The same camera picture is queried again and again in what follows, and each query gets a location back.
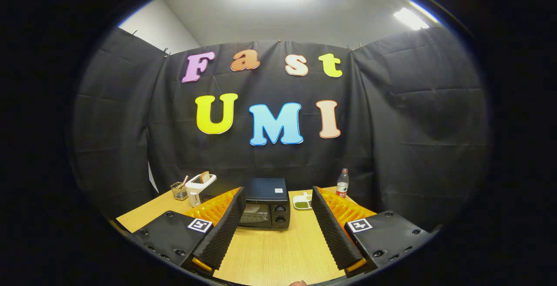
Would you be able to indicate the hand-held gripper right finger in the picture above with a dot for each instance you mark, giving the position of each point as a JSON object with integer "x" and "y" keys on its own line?
{"x": 333, "y": 229}

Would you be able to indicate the small ceiling light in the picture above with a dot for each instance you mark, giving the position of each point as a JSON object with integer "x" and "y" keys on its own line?
{"x": 410, "y": 18}

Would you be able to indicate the white divided dish with beans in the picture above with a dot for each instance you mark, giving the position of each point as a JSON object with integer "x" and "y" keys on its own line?
{"x": 301, "y": 203}

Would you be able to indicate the clear water bottle red label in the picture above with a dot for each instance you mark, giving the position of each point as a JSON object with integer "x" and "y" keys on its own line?
{"x": 342, "y": 183}

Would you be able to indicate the black backdrop cloth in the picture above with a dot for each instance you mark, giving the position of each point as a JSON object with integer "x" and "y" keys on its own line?
{"x": 413, "y": 116}

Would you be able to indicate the black toaster oven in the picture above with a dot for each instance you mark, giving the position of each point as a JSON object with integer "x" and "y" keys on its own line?
{"x": 267, "y": 190}

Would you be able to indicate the white bread toaster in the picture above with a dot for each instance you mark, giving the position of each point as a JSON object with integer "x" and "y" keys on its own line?
{"x": 196, "y": 190}

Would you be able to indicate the brown bread slice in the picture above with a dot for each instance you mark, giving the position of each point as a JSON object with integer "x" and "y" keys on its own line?
{"x": 205, "y": 176}

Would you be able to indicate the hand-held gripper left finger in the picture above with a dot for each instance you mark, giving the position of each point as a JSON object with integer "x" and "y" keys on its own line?
{"x": 224, "y": 229}

